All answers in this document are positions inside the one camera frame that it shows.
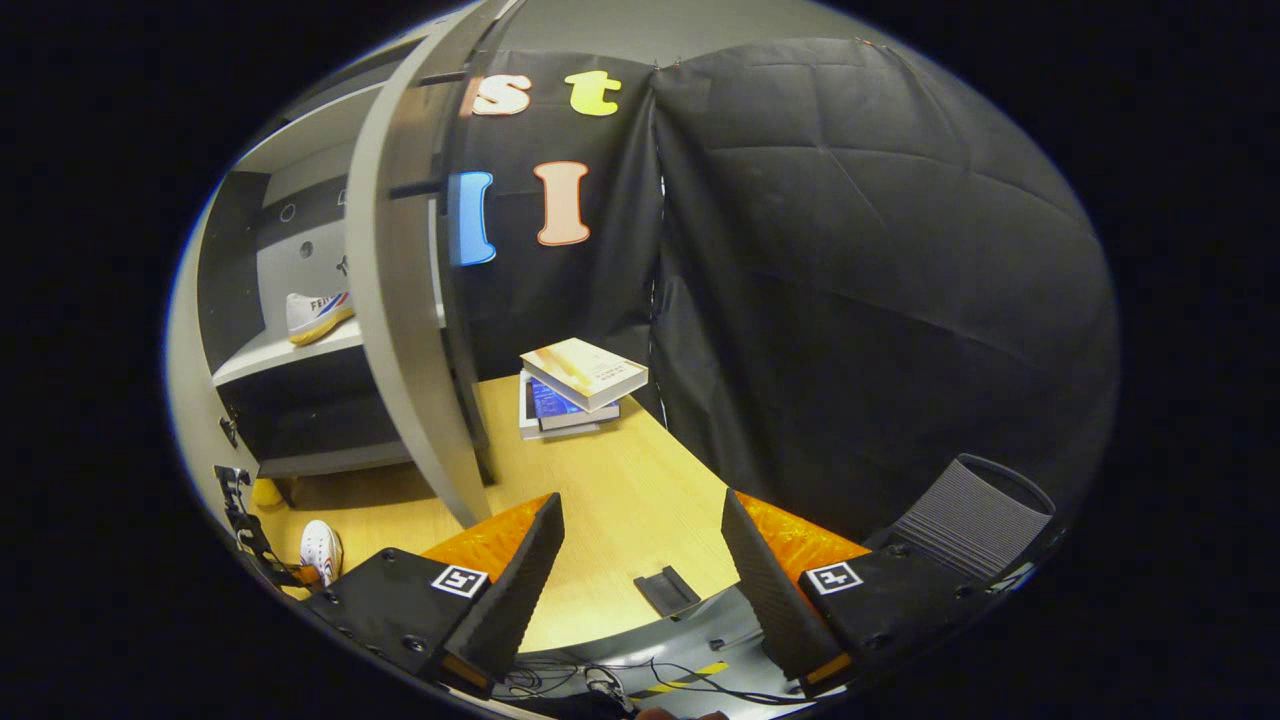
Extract black door handle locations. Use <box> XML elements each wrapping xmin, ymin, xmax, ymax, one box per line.
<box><xmin>388</xmin><ymin>68</ymin><xmax>471</xmax><ymax>201</ymax></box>

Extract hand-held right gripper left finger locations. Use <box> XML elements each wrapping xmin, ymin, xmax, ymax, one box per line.
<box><xmin>300</xmin><ymin>492</ymin><xmax>566</xmax><ymax>696</ymax></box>

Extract white canvas shoe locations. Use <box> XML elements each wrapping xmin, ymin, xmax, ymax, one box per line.
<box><xmin>285</xmin><ymin>290</ymin><xmax>356</xmax><ymax>347</ymax></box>
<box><xmin>300</xmin><ymin>520</ymin><xmax>344</xmax><ymax>587</ymax></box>

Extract blue book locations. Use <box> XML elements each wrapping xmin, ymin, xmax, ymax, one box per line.
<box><xmin>527</xmin><ymin>375</ymin><xmax>621</xmax><ymax>433</ymax></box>

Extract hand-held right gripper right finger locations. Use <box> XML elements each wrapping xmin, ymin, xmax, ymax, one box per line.
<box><xmin>720</xmin><ymin>488</ymin><xmax>996</xmax><ymax>699</ymax></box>

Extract grey shoe cabinet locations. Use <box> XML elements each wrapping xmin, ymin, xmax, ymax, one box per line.
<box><xmin>195</xmin><ymin>40</ymin><xmax>451</xmax><ymax>481</ymax></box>

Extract beige book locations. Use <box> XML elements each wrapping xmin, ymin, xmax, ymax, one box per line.
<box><xmin>520</xmin><ymin>338</ymin><xmax>649</xmax><ymax>413</ymax></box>

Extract yellow black floor tape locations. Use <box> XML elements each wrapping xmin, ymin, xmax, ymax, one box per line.
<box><xmin>630</xmin><ymin>660</ymin><xmax>731</xmax><ymax>698</ymax></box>

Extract white book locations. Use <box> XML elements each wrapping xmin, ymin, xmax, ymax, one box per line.
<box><xmin>518</xmin><ymin>370</ymin><xmax>601</xmax><ymax>441</ymax></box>

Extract black backdrop cloth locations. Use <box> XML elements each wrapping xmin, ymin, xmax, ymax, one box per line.
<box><xmin>440</xmin><ymin>38</ymin><xmax>1121</xmax><ymax>563</ymax></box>

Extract black plastic bracket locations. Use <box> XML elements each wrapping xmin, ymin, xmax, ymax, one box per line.
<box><xmin>634</xmin><ymin>566</ymin><xmax>701</xmax><ymax>618</ymax></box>

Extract tangled black floor cables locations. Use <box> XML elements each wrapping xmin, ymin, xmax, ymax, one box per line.
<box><xmin>500</xmin><ymin>650</ymin><xmax>791</xmax><ymax>717</ymax></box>

